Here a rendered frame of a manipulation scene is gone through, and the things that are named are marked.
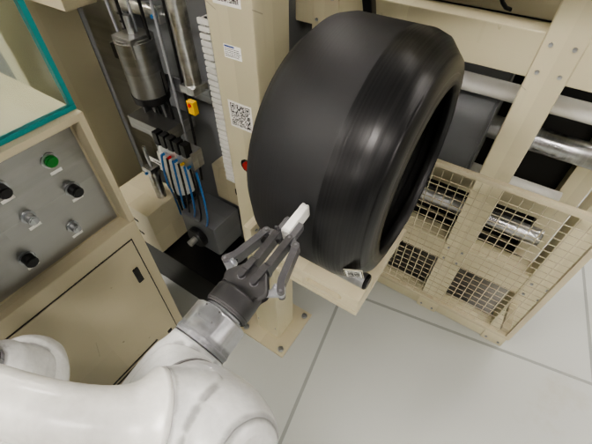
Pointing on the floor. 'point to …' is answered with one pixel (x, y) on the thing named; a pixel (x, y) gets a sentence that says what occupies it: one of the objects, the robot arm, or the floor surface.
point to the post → (270, 10)
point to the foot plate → (279, 345)
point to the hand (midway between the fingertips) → (296, 222)
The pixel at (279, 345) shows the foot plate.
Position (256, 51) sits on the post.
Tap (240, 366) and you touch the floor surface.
